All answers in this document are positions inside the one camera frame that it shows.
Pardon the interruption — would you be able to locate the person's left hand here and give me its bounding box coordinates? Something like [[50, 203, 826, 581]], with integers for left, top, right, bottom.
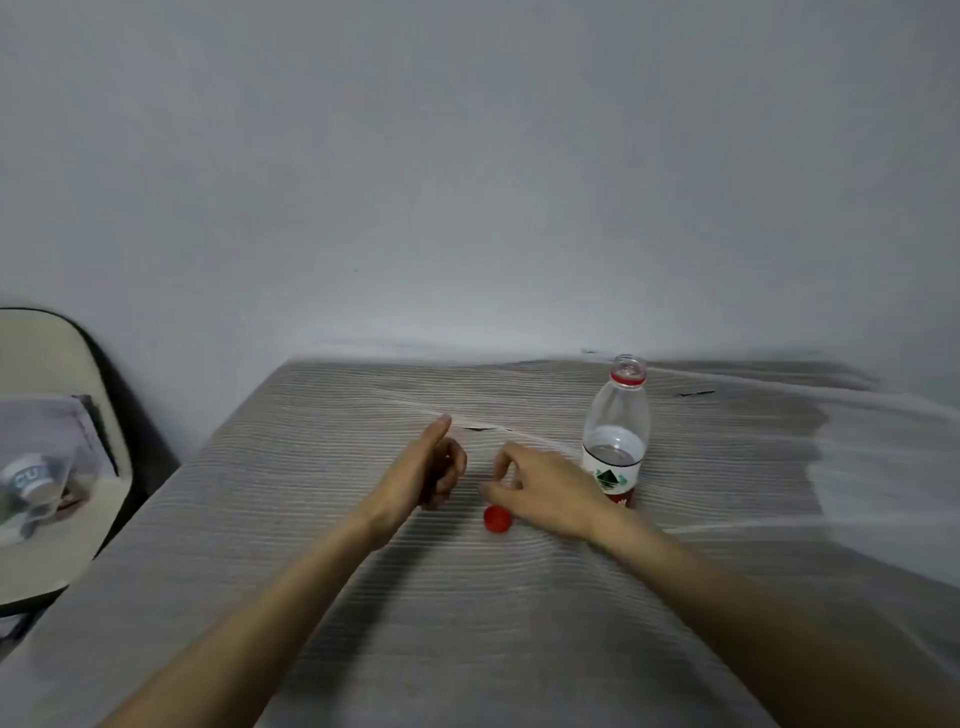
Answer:
[[362, 413, 468, 546]]

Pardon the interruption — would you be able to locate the person's right hand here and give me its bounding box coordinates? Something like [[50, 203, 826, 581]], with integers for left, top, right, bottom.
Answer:
[[479, 440, 624, 543]]

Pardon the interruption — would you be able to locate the person's left forearm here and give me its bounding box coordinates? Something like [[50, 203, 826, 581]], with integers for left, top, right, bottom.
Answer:
[[97, 506, 395, 728]]

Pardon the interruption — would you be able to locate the person's right forearm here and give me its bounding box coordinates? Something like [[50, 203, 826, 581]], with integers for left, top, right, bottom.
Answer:
[[588, 510, 960, 728]]

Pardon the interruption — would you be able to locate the clear plastic water bottle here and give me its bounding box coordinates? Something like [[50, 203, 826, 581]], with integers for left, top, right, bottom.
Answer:
[[581, 354, 651, 510]]

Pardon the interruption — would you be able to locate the beige chair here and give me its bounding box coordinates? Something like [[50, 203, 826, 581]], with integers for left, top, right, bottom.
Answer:
[[0, 307, 181, 624]]

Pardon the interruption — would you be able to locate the clear plastic bag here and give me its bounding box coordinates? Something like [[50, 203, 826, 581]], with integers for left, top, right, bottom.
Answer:
[[0, 394, 120, 547]]

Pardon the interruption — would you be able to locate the white paper cup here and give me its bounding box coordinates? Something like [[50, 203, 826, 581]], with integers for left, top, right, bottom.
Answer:
[[0, 452, 70, 526]]

